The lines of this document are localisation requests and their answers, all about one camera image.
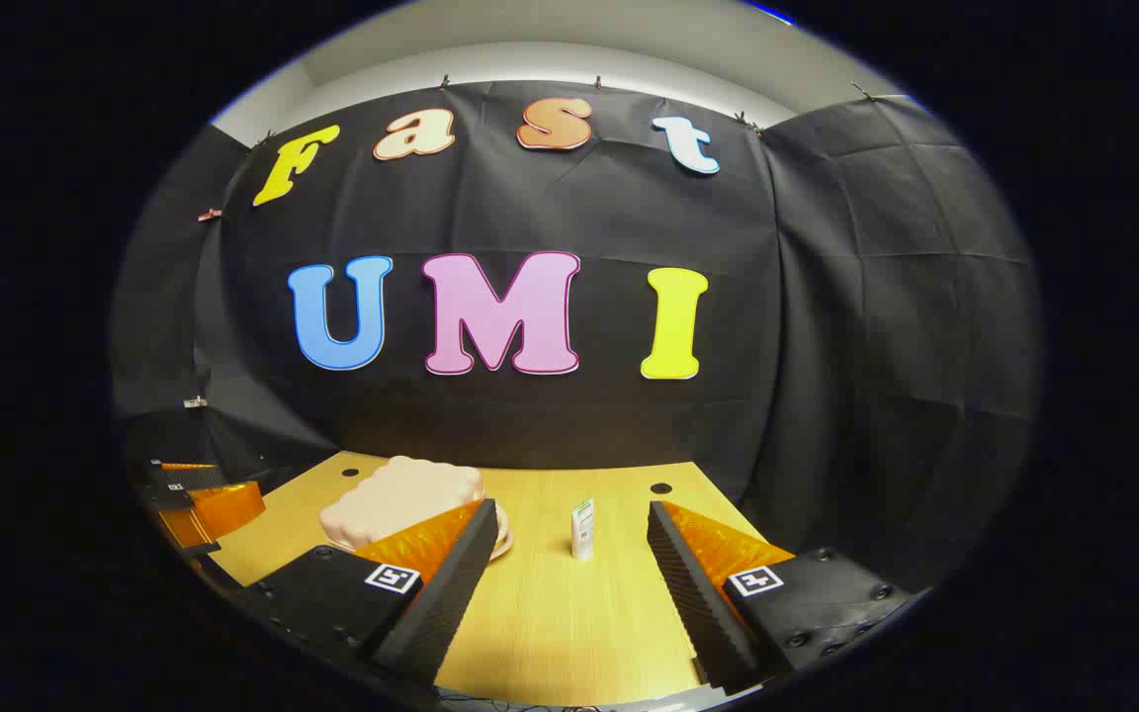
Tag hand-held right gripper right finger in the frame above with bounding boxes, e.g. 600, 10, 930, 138
646, 500, 917, 696

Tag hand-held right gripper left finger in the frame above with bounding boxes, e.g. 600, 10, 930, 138
231, 498, 500, 686

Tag pink suitcase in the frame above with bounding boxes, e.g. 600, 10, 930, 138
319, 456, 514, 561

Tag white green skin care box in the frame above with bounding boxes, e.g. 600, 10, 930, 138
570, 498, 596, 563

